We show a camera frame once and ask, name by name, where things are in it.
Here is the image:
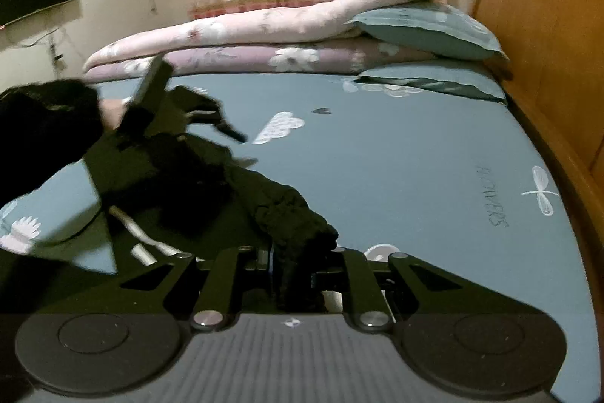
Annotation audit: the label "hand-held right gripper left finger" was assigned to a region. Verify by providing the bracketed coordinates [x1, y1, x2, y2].
[71, 245, 277, 333]

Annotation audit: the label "thick teal pillow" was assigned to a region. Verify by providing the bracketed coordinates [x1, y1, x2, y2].
[347, 2, 510, 61]

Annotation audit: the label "wall cables with power strip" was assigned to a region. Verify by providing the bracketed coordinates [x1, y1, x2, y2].
[19, 25, 90, 76]

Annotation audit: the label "flat teal pillow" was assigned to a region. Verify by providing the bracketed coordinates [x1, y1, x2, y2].
[354, 63, 508, 104]

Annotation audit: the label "pink floral quilt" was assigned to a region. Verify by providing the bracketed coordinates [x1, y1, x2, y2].
[85, 0, 439, 71]

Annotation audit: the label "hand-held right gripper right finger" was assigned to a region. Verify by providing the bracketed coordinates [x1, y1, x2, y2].
[311, 246, 515, 333]

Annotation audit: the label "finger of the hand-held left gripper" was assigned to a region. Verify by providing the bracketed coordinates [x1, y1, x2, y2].
[188, 113, 249, 145]
[169, 84, 223, 115]

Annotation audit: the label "person's left forearm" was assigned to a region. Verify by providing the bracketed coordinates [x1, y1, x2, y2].
[0, 79, 130, 208]

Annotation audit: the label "black pants with white drawstring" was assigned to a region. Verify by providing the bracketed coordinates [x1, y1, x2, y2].
[0, 120, 341, 314]

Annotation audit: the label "wooden headboard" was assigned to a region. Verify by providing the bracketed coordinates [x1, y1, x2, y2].
[472, 0, 604, 234]

